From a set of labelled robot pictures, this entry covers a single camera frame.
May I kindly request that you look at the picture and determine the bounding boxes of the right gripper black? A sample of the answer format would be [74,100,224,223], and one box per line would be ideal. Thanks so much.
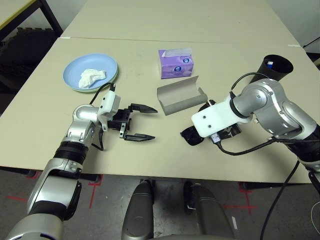
[199,99,243,138]

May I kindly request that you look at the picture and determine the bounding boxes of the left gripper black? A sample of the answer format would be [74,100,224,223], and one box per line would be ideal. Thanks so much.
[107,102,159,143]

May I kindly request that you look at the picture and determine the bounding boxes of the grey glasses case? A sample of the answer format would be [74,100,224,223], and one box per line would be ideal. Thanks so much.
[156,75,208,117]

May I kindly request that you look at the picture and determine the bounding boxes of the black sunglasses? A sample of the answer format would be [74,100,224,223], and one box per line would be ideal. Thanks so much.
[180,124,208,146]

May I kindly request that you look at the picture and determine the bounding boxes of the white tissue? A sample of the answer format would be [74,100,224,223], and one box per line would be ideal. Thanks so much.
[78,68,108,89]

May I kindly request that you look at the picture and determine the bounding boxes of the blue plastic plate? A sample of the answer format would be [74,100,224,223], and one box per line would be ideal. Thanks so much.
[62,53,118,91]

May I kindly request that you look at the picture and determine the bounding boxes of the purple tissue box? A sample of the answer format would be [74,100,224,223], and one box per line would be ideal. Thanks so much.
[157,47,194,80]

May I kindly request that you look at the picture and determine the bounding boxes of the black plastic cup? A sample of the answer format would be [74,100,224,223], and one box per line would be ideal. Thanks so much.
[248,54,294,82]

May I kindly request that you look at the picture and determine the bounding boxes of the green plastic plate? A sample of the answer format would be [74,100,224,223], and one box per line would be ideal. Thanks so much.
[72,67,120,94]

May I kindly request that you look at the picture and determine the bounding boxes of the grey left robot leg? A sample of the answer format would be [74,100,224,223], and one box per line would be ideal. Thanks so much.
[121,180,155,240]

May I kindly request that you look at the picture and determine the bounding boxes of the grey robot leg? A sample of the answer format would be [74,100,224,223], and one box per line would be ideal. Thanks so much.
[184,181,236,240]
[121,180,155,240]

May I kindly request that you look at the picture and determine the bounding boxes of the grey right robot leg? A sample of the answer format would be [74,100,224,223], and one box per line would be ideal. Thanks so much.
[184,181,236,240]

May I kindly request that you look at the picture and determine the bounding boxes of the black tripod stand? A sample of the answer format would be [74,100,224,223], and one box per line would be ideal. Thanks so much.
[302,36,320,48]

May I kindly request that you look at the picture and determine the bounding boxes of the black framed yellow edged table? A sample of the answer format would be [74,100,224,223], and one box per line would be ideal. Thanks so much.
[0,0,64,42]

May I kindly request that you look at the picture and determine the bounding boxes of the black foam floor mat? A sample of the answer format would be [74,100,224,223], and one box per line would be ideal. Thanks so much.
[0,26,57,106]

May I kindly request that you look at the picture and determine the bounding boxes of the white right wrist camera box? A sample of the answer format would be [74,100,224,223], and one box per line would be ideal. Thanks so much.
[191,99,251,145]

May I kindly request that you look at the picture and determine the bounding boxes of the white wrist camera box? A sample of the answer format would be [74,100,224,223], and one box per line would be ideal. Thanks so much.
[191,99,251,145]
[96,83,121,132]

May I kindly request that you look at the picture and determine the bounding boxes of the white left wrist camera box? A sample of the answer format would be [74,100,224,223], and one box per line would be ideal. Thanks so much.
[96,83,121,132]

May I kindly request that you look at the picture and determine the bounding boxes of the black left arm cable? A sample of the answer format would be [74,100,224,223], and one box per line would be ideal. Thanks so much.
[89,82,116,152]

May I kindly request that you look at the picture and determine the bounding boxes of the thin white floor wire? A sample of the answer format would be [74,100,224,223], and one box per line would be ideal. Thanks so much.
[309,199,320,226]

